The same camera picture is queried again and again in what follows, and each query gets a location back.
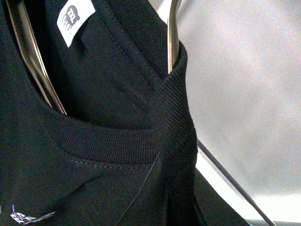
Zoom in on silver metal clothes hanger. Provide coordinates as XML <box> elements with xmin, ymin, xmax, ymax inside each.
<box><xmin>6</xmin><ymin>0</ymin><xmax>181</xmax><ymax>115</ymax></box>

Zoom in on black printed t-shirt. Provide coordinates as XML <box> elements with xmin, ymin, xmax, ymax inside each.
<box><xmin>0</xmin><ymin>0</ymin><xmax>247</xmax><ymax>226</ymax></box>

